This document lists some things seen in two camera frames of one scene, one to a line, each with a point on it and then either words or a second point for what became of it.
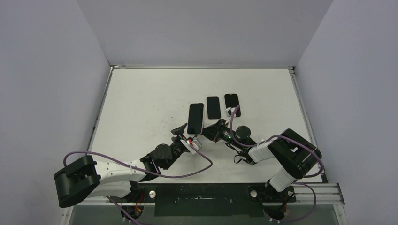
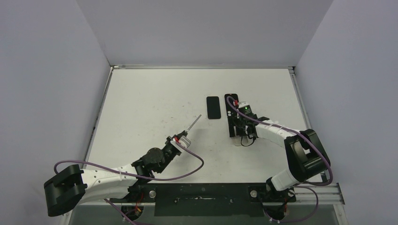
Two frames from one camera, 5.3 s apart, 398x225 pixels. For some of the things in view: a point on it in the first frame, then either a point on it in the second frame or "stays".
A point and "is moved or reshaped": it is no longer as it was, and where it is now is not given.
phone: x=195 y=118 is moved or reshaped
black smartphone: x=232 y=100 stays
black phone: x=213 y=107 stays
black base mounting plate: x=211 y=199 stays
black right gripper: x=212 y=131 -> x=234 y=124
